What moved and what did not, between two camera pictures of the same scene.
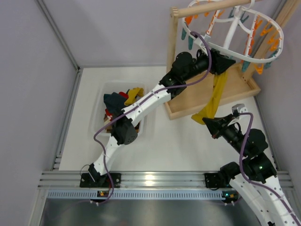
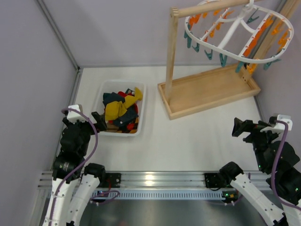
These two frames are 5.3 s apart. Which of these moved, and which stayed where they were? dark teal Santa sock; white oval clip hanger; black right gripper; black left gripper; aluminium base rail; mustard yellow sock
Moved: black right gripper; black left gripper; white oval clip hanger; mustard yellow sock
Stayed: dark teal Santa sock; aluminium base rail
